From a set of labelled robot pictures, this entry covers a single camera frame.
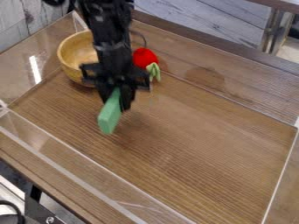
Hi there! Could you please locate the metal table leg background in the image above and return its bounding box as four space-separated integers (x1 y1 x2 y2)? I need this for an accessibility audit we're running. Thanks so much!
260 8 295 55

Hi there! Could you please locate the red plush strawberry toy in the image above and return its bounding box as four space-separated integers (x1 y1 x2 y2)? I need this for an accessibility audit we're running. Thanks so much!
133 47 161 82

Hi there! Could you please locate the brown wooden bowl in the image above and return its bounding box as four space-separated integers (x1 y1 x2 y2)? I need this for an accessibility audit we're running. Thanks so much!
57 30 99 88

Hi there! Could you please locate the green rectangular block stick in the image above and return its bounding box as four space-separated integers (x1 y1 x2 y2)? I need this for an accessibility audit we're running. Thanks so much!
97 88 121 135

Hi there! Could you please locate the black table leg bracket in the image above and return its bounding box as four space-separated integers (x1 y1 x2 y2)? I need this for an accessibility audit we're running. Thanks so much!
24 185 65 224

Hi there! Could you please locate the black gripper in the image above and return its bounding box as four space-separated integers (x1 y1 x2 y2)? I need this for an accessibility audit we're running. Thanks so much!
79 40 149 111

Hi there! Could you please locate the black cable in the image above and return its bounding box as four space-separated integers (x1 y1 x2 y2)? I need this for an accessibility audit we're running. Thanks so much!
0 199 27 224

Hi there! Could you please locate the clear acrylic tray wall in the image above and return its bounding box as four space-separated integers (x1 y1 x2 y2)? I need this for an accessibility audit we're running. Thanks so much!
0 17 299 224

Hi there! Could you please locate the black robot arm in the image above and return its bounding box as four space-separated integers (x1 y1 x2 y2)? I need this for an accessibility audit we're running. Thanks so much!
79 0 149 112

